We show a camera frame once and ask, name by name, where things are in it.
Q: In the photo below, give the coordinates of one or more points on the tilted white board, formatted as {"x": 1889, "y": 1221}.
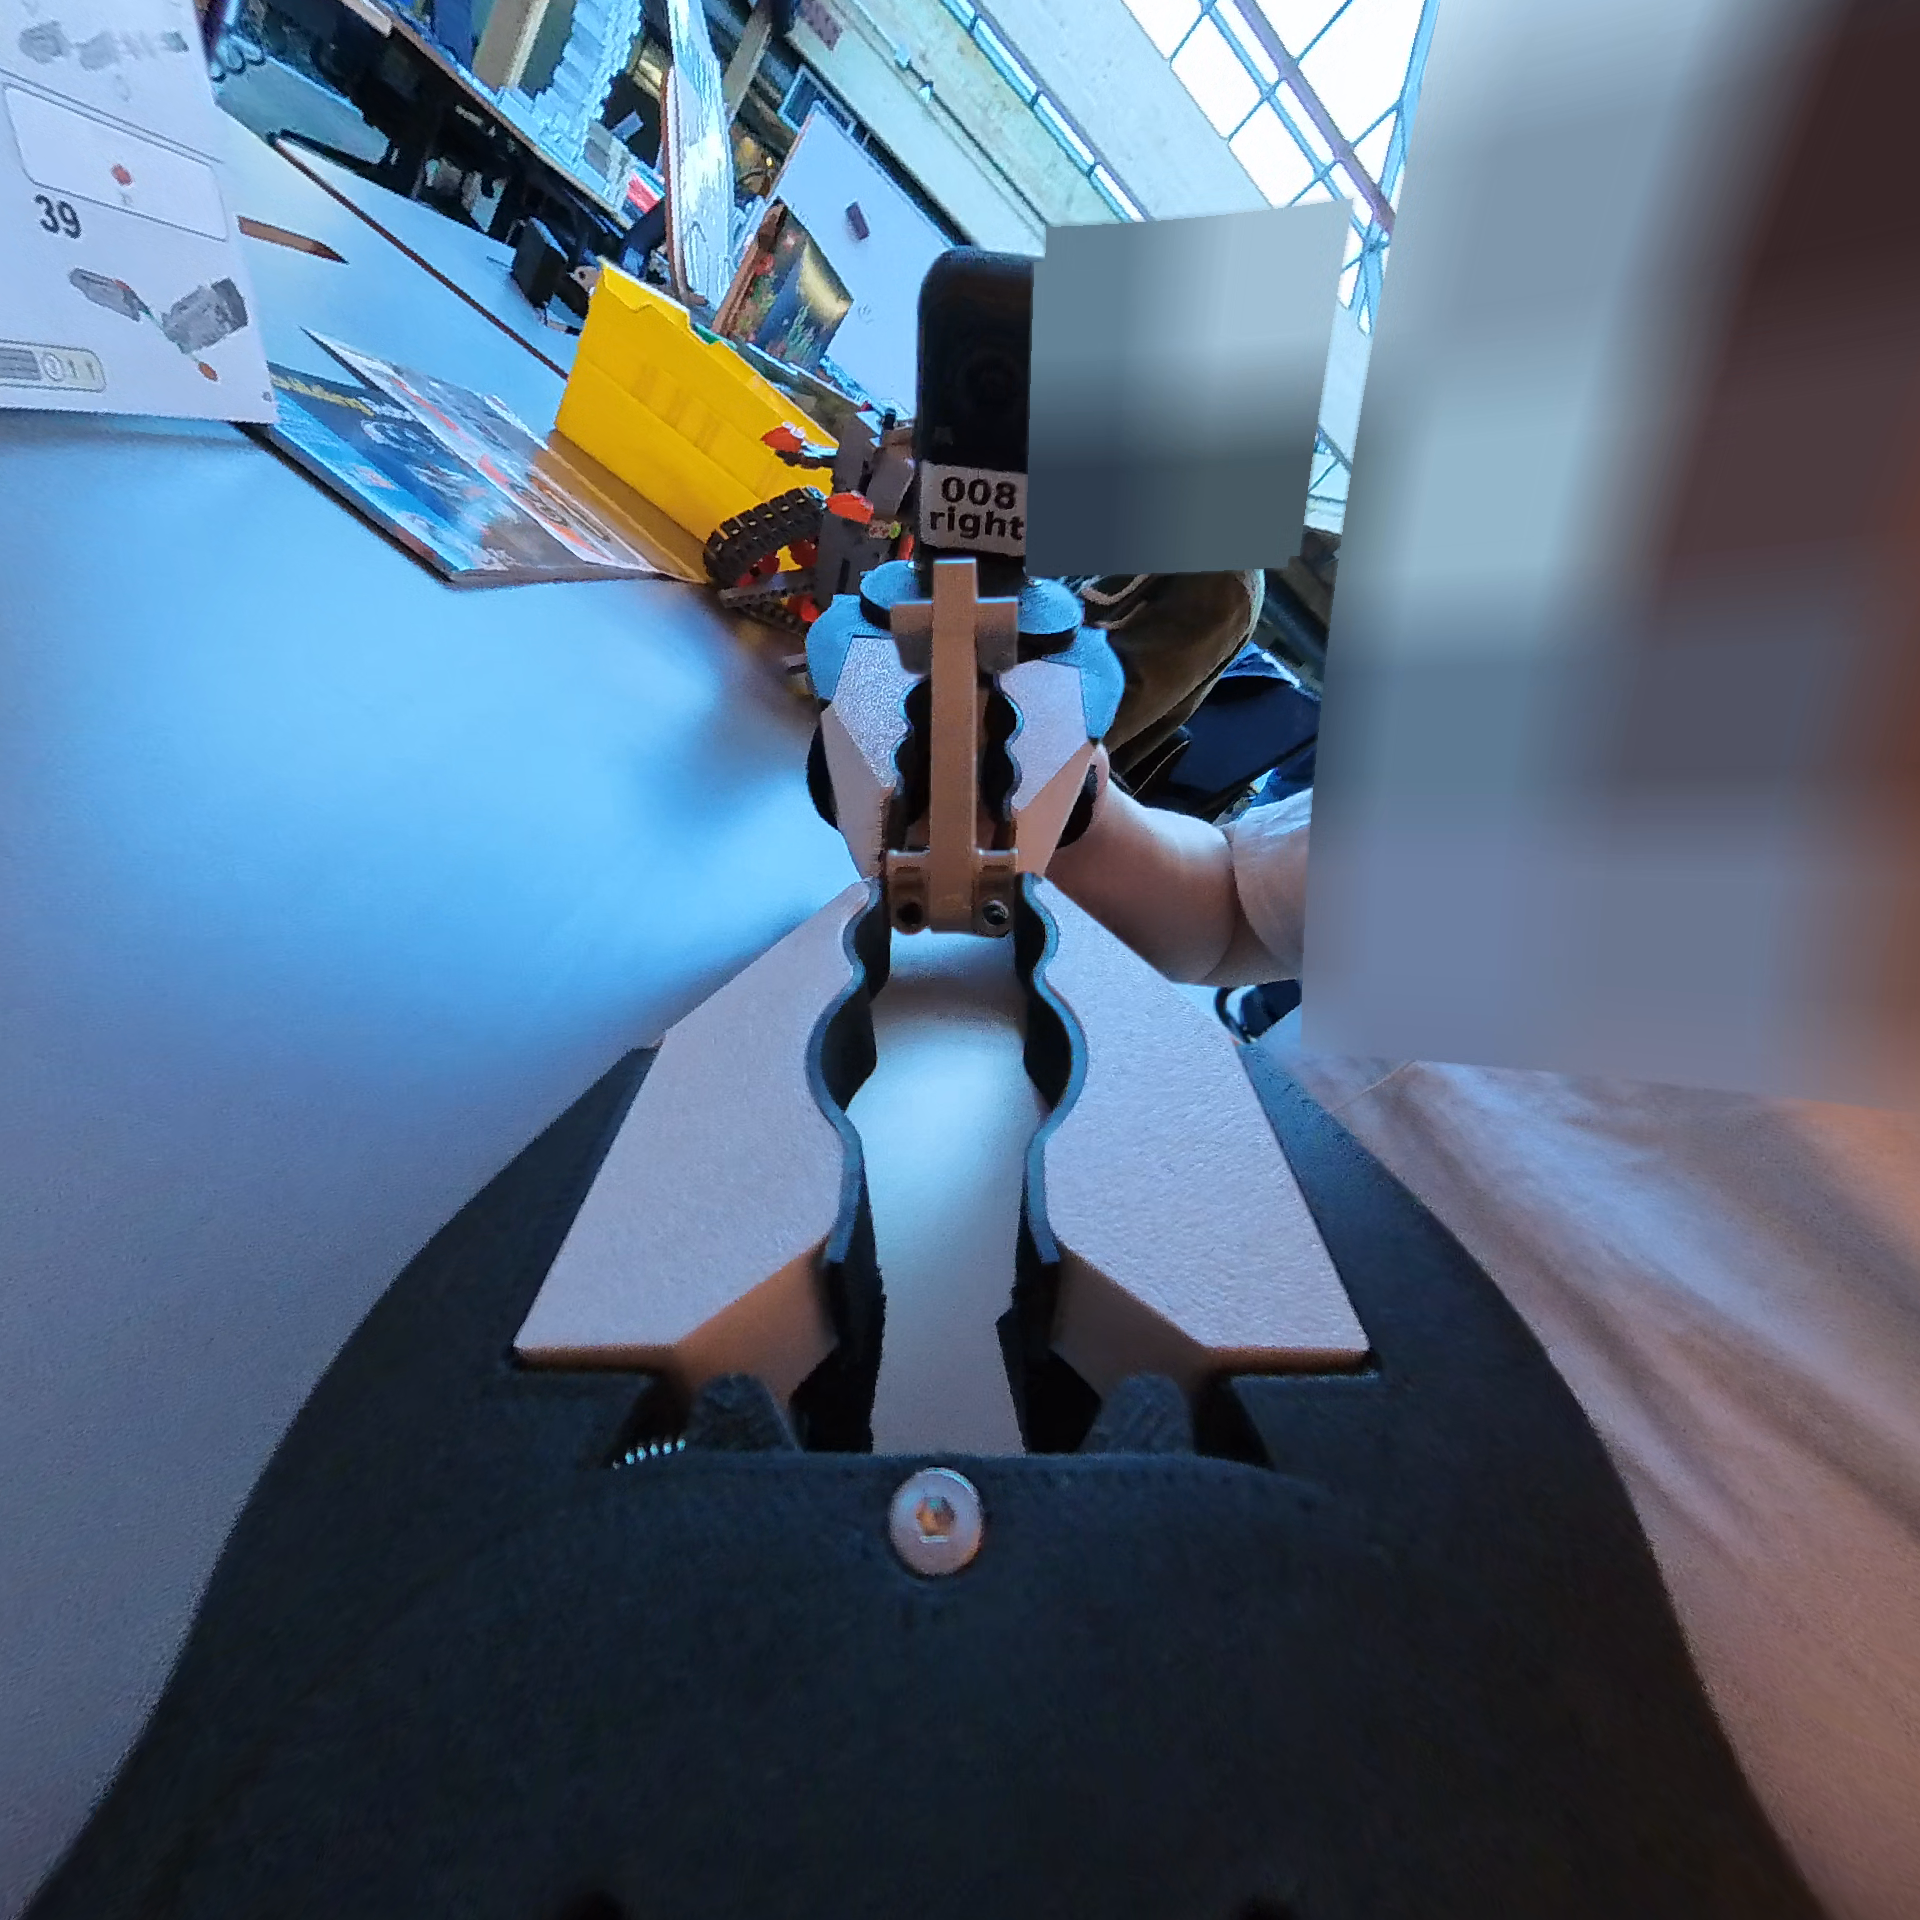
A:
{"x": 698, "y": 149}

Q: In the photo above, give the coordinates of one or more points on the yellow plastic bin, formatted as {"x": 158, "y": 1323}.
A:
{"x": 660, "y": 421}

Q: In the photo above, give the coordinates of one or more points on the colourful toy box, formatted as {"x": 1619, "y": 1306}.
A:
{"x": 787, "y": 292}

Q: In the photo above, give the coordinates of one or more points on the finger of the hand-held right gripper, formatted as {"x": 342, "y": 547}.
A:
{"x": 862, "y": 735}
{"x": 1059, "y": 735}

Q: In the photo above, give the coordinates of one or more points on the small black box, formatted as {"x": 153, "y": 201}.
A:
{"x": 540, "y": 259}

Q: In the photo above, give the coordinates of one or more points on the grey table with brown edge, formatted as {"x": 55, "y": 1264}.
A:
{"x": 406, "y": 240}

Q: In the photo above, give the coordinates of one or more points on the black tracked toy robot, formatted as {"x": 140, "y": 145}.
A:
{"x": 779, "y": 540}

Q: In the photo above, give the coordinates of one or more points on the long grey toy brick beam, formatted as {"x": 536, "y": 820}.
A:
{"x": 955, "y": 720}

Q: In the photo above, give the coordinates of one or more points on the white instruction booklet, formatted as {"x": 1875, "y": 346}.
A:
{"x": 119, "y": 224}

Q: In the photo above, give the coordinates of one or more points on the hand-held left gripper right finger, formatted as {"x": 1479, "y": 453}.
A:
{"x": 1184, "y": 1171}

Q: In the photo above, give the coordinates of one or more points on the pale printed leaflet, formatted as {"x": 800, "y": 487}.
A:
{"x": 494, "y": 450}

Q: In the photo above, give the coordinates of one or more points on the whiteboard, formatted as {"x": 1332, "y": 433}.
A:
{"x": 886, "y": 240}

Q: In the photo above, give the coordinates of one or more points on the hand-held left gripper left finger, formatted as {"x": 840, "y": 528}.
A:
{"x": 704, "y": 1171}

